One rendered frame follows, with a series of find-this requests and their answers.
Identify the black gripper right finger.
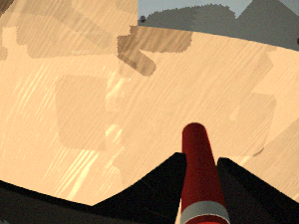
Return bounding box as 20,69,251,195
215,156,299,224

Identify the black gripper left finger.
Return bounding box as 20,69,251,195
0,151,187,224

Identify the dark red peg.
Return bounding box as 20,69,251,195
180,122,230,224

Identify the grey square panel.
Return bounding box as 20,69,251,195
138,0,299,52

